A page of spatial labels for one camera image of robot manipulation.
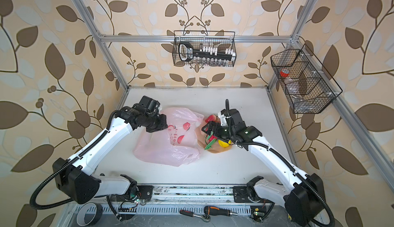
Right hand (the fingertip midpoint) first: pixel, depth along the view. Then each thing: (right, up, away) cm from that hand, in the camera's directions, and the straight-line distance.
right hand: (208, 132), depth 77 cm
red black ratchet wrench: (-1, -36, -10) cm, 38 cm away
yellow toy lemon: (+9, -9, +8) cm, 15 cm away
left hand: (-21, +4, 0) cm, 21 cm away
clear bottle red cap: (+41, +31, +4) cm, 52 cm away
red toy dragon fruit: (+3, -6, +8) cm, 10 cm away
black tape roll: (-55, -37, -7) cm, 67 cm away
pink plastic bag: (-15, -5, -7) cm, 17 cm away
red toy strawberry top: (+3, +6, +16) cm, 18 cm away
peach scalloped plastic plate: (+5, -11, +11) cm, 16 cm away
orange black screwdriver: (+3, -34, -9) cm, 35 cm away
